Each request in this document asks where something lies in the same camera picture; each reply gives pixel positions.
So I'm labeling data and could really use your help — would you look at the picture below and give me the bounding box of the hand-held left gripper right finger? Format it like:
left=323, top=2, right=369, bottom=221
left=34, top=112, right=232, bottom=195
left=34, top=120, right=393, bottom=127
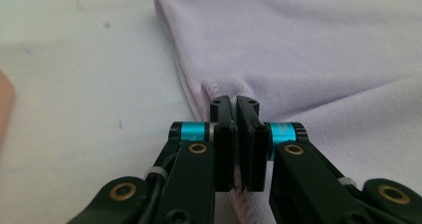
left=235, top=95, right=366, bottom=224

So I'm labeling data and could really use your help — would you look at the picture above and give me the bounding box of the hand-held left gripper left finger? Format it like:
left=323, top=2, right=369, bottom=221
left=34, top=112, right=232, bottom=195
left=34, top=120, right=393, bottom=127
left=154, top=95, right=237, bottom=224

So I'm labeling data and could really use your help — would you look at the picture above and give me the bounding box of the lilac printed towel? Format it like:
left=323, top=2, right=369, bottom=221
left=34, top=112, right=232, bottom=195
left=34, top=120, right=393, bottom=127
left=153, top=0, right=422, bottom=224

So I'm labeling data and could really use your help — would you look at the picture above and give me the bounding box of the pink plastic basket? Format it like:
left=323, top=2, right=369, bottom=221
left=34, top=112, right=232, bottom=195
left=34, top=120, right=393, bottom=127
left=0, top=69, right=17, bottom=145

